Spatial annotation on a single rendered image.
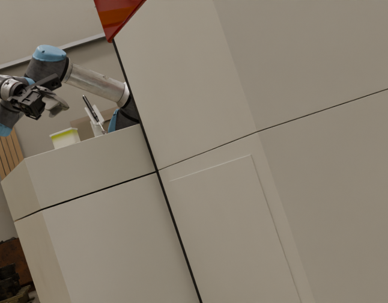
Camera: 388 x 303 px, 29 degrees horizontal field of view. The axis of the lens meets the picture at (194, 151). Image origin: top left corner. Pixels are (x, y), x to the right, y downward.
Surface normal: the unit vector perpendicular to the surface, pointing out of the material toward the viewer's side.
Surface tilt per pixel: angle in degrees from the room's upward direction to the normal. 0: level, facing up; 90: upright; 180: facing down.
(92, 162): 90
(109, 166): 90
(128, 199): 90
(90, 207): 90
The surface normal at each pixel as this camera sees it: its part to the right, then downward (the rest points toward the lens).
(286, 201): 0.34, -0.14
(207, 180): -0.89, 0.29
